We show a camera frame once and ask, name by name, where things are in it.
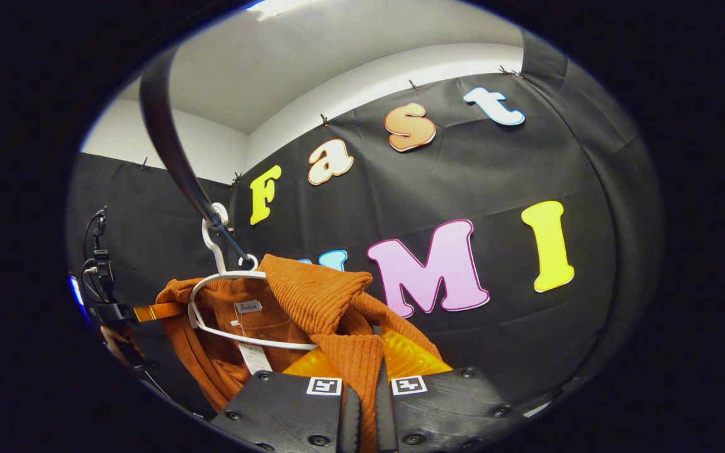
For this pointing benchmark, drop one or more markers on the black metal clothes rack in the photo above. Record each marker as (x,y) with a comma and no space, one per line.
(167,145)

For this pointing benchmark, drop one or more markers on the black backdrop cloth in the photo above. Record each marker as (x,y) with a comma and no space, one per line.
(494,314)

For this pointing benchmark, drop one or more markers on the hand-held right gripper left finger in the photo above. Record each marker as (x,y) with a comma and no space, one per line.
(287,409)

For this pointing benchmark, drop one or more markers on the white plastic clothes hanger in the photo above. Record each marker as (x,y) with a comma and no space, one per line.
(236,274)

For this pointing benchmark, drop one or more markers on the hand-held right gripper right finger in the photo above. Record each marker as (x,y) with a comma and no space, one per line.
(444,409)

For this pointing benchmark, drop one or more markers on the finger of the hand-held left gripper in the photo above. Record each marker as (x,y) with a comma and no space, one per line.
(158,312)

